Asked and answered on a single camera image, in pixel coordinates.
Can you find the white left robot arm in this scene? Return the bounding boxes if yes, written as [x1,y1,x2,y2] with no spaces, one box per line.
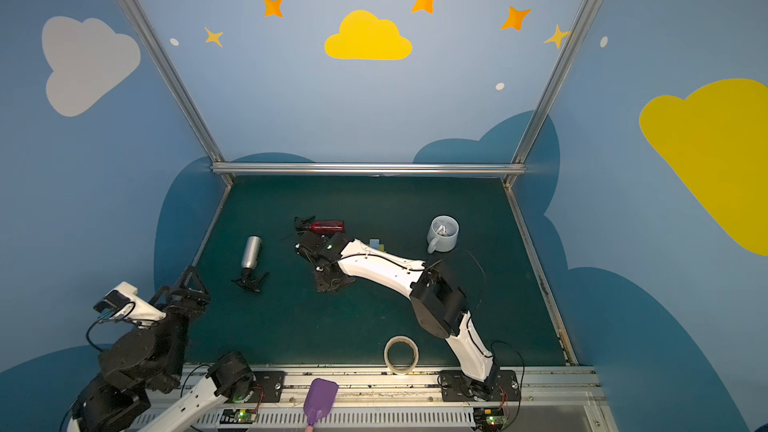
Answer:
[59,266,256,431]

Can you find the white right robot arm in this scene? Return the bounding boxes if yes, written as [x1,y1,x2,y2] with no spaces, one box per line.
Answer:
[295,231,500,399]

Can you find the silver spray bottle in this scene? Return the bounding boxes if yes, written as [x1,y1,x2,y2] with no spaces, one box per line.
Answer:
[232,236,269,293]

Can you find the roll of tape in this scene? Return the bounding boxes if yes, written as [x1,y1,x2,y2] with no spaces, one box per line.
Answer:
[383,335,420,376]

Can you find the translucent plastic mug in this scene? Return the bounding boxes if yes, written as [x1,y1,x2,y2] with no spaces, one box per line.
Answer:
[426,215,460,254]

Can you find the purple plastic scoop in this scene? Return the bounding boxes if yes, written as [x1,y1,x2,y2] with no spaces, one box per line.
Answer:
[303,378,339,432]

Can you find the aluminium back frame rail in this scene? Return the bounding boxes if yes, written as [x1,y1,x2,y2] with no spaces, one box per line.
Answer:
[211,162,526,176]

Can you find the left side frame rail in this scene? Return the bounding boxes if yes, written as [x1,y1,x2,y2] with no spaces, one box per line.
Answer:
[180,181,232,269]

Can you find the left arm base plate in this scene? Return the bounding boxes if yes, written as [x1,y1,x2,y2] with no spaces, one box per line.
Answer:
[246,370,286,404]

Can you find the aluminium left corner post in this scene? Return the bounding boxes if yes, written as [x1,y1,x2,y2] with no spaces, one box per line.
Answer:
[117,0,226,166]

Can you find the aluminium corner post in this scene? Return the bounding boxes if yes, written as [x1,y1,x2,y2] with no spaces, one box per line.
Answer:
[117,0,226,166]
[503,0,604,191]

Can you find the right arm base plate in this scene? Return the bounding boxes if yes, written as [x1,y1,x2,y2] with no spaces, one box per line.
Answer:
[438,370,521,402]

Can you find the right side frame rail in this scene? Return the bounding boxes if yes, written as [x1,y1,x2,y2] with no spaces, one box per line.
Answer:
[503,181,579,366]

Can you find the front aluminium rail bed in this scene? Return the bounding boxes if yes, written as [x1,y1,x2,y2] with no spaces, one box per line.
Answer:
[129,365,618,431]

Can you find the aluminium right corner post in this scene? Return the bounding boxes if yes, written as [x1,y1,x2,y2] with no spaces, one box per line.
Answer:
[503,0,604,191]

